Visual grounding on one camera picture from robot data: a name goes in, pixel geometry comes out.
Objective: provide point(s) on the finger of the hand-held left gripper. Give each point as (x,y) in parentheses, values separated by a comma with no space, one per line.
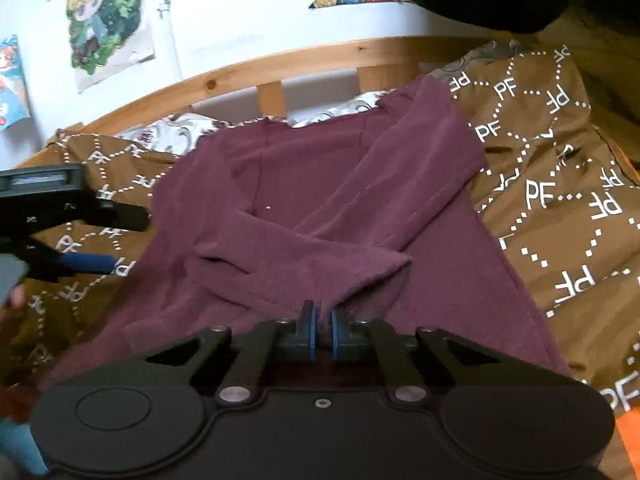
(120,217)
(85,264)

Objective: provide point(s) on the blue and orange wall poster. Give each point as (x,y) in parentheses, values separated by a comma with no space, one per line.
(12,85)

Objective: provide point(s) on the white patterned bed sheet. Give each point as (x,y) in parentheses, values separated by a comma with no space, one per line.
(170,132)

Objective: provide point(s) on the wooden bed frame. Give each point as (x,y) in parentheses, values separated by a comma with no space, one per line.
(280,65)

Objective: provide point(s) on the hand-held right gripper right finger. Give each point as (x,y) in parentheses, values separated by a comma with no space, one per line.
(337,335)

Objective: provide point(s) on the white wall conduit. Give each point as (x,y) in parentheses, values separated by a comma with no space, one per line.
(167,35)

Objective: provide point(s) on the brown printed blanket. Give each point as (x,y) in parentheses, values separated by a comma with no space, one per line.
(550,160)

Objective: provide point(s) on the maroon fleece garment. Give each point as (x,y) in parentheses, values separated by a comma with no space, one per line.
(325,185)

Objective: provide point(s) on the light blue cloth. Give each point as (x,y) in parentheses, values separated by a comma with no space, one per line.
(17,445)

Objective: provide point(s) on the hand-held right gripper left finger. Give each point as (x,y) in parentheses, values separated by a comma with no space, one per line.
(310,332)

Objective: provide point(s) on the orange cloth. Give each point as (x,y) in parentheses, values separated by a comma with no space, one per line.
(631,440)

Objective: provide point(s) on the cartoon figure wall poster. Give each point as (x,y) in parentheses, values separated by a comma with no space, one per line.
(100,15)

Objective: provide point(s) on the person's left hand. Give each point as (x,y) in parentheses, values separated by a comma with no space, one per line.
(18,297)

